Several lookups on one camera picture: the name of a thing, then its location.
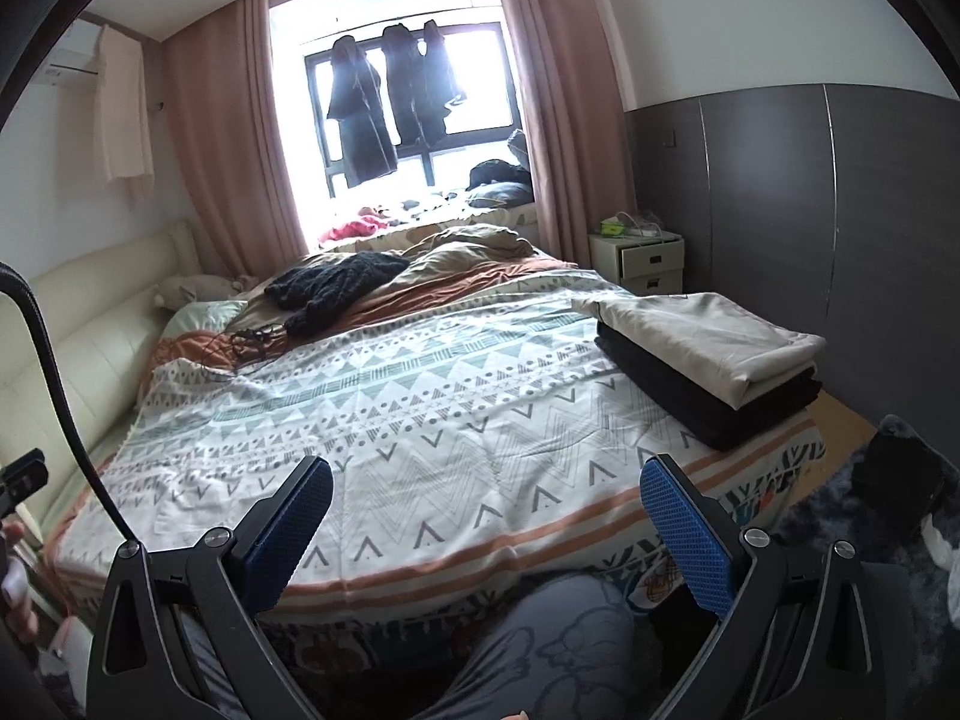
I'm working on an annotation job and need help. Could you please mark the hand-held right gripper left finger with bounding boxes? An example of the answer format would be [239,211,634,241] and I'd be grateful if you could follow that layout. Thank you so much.
[86,455,335,720]

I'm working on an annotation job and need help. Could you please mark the light green pillow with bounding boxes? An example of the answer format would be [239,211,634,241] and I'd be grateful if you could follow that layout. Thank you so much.
[161,300,248,338]

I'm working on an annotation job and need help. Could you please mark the pink curtain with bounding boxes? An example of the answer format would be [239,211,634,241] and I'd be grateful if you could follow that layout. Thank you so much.
[487,0,638,267]
[163,0,312,278]

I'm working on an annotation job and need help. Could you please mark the dark knitted sweater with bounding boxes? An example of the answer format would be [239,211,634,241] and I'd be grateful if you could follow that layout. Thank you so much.
[264,251,412,338]

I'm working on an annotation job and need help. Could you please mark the beige zip jacket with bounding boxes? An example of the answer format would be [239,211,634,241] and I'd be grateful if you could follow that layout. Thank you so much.
[571,291,827,402]

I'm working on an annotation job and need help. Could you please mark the white nightstand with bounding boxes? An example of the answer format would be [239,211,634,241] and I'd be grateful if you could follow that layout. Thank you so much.
[587,231,687,297]

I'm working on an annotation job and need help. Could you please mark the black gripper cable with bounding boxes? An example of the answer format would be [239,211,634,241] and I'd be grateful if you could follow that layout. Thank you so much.
[0,262,140,545]

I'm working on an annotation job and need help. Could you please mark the person's left hand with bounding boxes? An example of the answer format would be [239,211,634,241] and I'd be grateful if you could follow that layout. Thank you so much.
[0,521,40,646]

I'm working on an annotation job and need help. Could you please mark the cream padded headboard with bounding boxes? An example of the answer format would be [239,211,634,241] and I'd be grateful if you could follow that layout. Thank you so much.
[0,219,203,481]

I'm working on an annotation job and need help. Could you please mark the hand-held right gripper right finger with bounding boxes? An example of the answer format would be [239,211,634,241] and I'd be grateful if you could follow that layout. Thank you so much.
[639,454,912,720]

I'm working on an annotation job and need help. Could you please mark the dark hanging coat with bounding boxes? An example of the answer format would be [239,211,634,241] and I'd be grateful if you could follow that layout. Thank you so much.
[326,36,398,185]
[382,21,458,147]

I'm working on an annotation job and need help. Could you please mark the black folded garment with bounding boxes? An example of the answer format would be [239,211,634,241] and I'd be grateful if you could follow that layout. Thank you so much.
[594,322,824,452]

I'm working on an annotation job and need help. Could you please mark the geometric patterned blanket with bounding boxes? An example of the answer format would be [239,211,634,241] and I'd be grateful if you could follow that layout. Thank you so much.
[45,270,826,616]

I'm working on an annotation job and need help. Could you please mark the red cloth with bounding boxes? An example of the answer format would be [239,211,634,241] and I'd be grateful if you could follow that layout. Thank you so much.
[319,214,391,245]

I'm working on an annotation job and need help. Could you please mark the person's leg in grey pants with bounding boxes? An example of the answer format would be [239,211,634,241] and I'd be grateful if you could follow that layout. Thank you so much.
[420,574,638,720]

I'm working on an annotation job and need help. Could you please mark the air conditioner with cream cover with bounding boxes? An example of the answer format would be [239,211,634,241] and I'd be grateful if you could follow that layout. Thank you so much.
[34,19,155,203]

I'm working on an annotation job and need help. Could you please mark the brown and beige duvet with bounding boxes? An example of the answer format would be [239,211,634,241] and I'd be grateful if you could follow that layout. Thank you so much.
[154,225,578,368]

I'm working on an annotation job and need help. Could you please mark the colourful printed bed sheet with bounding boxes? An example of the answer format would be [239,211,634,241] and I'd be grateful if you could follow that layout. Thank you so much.
[262,442,830,661]

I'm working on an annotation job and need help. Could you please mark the black framed window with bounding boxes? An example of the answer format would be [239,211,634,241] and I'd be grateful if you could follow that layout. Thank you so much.
[266,0,537,248]

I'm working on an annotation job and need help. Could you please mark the thin black cables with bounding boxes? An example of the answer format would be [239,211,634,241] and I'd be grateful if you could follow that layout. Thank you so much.
[225,322,290,361]

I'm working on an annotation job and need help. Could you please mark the dark fuzzy rug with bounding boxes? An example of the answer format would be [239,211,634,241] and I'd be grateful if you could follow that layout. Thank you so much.
[772,412,960,616]

